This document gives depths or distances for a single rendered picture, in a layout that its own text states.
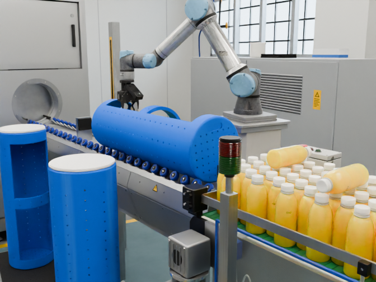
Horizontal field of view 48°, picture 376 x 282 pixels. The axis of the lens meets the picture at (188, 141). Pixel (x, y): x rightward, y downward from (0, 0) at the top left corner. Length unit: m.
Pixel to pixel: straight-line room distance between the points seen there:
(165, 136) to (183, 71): 5.61
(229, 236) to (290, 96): 2.41
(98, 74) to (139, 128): 4.88
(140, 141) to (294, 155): 0.75
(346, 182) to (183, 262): 0.59
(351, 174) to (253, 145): 0.90
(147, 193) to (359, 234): 1.08
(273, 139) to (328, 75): 1.16
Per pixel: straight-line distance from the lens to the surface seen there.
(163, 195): 1.90
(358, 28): 4.36
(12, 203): 2.82
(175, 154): 1.75
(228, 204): 1.20
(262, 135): 2.14
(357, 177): 1.31
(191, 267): 1.48
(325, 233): 1.28
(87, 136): 2.84
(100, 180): 1.76
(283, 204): 1.32
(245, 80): 2.01
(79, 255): 1.86
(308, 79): 3.38
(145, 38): 7.09
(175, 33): 2.27
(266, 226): 1.36
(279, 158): 1.49
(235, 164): 1.16
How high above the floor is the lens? 1.49
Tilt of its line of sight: 12 degrees down
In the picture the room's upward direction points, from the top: straight up
